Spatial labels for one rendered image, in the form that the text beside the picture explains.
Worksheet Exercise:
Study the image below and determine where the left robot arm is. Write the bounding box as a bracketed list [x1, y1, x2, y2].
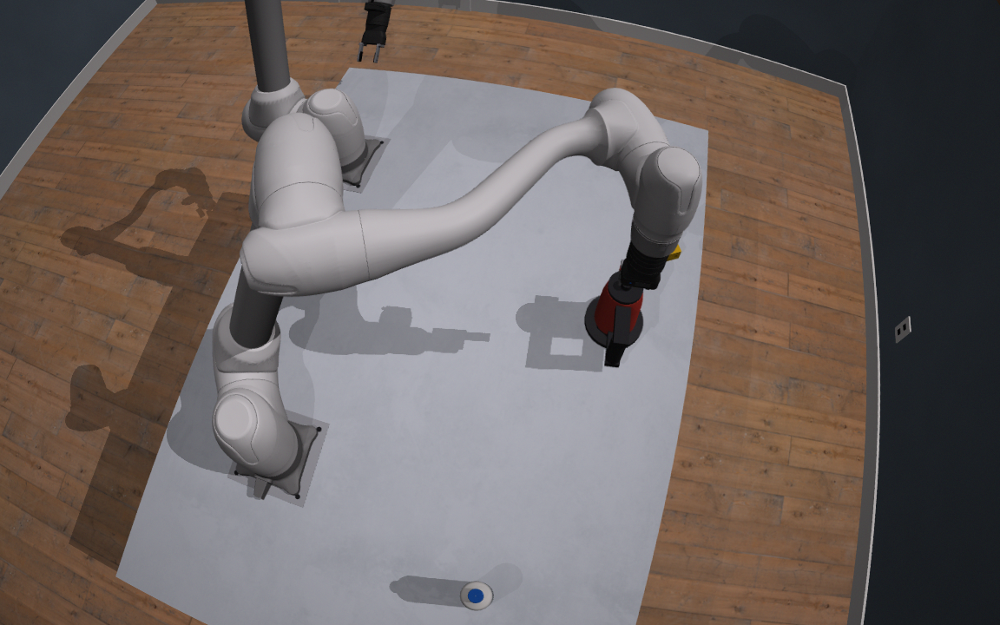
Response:
[241, 0, 380, 186]

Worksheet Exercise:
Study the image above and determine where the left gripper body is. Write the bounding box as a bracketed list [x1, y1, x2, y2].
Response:
[361, 0, 395, 45]

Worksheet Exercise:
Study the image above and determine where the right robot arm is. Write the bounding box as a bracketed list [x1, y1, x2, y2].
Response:
[212, 88, 702, 500]

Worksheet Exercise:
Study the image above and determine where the black round disc with center stud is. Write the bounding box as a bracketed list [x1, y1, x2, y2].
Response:
[584, 295, 643, 348]

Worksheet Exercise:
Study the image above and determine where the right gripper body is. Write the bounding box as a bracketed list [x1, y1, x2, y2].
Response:
[621, 212, 683, 290]

